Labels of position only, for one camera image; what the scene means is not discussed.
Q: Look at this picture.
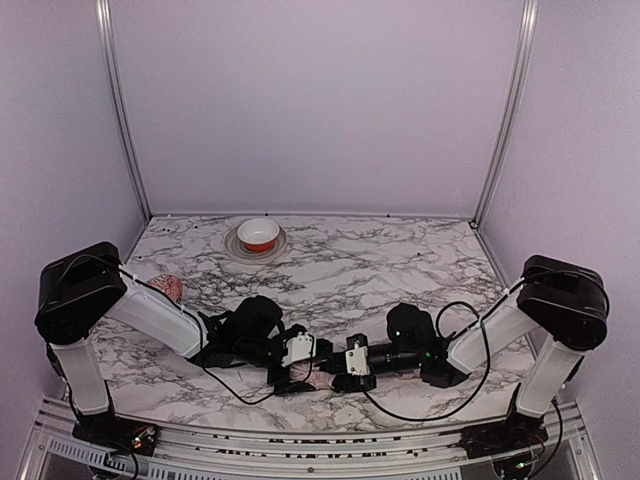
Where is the red patterned round pouch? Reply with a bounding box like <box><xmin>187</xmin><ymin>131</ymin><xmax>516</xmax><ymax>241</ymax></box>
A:
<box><xmin>147</xmin><ymin>274</ymin><xmax>183</xmax><ymax>303</ymax></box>

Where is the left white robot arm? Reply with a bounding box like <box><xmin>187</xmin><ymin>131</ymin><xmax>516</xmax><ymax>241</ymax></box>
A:
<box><xmin>35</xmin><ymin>242</ymin><xmax>316</xmax><ymax>439</ymax></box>

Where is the aluminium front rail frame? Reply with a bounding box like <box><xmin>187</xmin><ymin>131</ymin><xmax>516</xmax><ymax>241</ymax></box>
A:
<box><xmin>17</xmin><ymin>398</ymin><xmax>602</xmax><ymax>479</ymax></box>

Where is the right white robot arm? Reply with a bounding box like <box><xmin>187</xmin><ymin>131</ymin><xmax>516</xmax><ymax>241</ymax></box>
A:
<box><xmin>320</xmin><ymin>255</ymin><xmax>610</xmax><ymax>431</ymax></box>

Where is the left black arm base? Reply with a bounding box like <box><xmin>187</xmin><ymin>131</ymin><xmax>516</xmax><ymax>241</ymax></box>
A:
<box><xmin>72</xmin><ymin>419</ymin><xmax>159</xmax><ymax>457</ymax></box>

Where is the aluminium corner post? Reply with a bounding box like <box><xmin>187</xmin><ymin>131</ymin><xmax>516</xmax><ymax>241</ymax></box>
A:
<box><xmin>473</xmin><ymin>0</ymin><xmax>539</xmax><ymax>229</ymax></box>
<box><xmin>95</xmin><ymin>0</ymin><xmax>153</xmax><ymax>224</ymax></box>

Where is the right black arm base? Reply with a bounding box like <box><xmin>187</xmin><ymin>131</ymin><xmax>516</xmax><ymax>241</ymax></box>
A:
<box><xmin>459</xmin><ymin>422</ymin><xmax>548</xmax><ymax>459</ymax></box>

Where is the grey round plate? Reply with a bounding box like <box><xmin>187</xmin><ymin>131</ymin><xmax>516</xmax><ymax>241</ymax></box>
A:
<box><xmin>224</xmin><ymin>218</ymin><xmax>287</xmax><ymax>265</ymax></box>

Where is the right aluminium corner post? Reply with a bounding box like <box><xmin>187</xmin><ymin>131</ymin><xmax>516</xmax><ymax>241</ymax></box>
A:
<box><xmin>473</xmin><ymin>0</ymin><xmax>539</xmax><ymax>229</ymax></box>

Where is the red and white bowl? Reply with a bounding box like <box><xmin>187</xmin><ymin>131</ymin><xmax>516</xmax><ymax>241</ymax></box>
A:
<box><xmin>237</xmin><ymin>218</ymin><xmax>280</xmax><ymax>253</ymax></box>

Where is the pink and black umbrella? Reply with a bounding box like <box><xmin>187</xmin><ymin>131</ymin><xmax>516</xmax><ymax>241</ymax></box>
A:
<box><xmin>288</xmin><ymin>360</ymin><xmax>424</xmax><ymax>392</ymax></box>

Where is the left aluminium corner post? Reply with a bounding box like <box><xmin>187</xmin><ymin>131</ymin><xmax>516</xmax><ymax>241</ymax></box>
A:
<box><xmin>95</xmin><ymin>0</ymin><xmax>153</xmax><ymax>224</ymax></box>

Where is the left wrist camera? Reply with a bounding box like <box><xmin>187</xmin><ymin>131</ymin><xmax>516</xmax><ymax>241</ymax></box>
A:
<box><xmin>281</xmin><ymin>332</ymin><xmax>333</xmax><ymax>367</ymax></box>

